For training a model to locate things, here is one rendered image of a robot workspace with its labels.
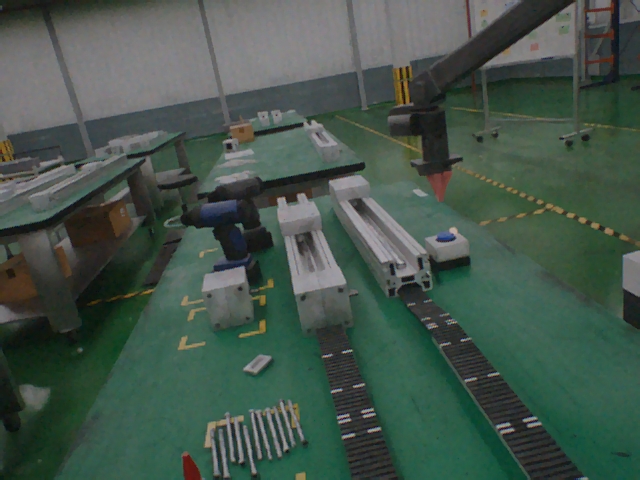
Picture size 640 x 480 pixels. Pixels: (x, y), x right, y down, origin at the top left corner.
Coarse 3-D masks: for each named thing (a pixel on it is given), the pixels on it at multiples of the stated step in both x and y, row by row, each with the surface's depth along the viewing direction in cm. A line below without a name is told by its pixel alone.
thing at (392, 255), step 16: (336, 208) 169; (352, 208) 149; (368, 208) 150; (352, 224) 137; (368, 224) 140; (384, 224) 131; (352, 240) 144; (368, 240) 119; (384, 240) 125; (400, 240) 116; (368, 256) 123; (384, 256) 107; (400, 256) 113; (416, 256) 105; (384, 272) 105; (400, 272) 108; (416, 272) 106; (384, 288) 108
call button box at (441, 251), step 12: (432, 240) 118; (444, 240) 116; (456, 240) 116; (432, 252) 116; (444, 252) 114; (456, 252) 115; (468, 252) 115; (432, 264) 118; (444, 264) 115; (456, 264) 115; (468, 264) 116
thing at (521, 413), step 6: (522, 408) 63; (528, 408) 63; (498, 414) 63; (504, 414) 63; (510, 414) 63; (516, 414) 63; (522, 414) 62; (528, 414) 62; (492, 420) 62; (498, 420) 62; (504, 420) 62; (510, 420) 62; (516, 420) 62
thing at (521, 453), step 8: (552, 440) 57; (512, 448) 57; (520, 448) 57; (528, 448) 57; (536, 448) 57; (544, 448) 57; (552, 448) 56; (560, 448) 56; (520, 456) 56; (528, 456) 56; (536, 456) 56
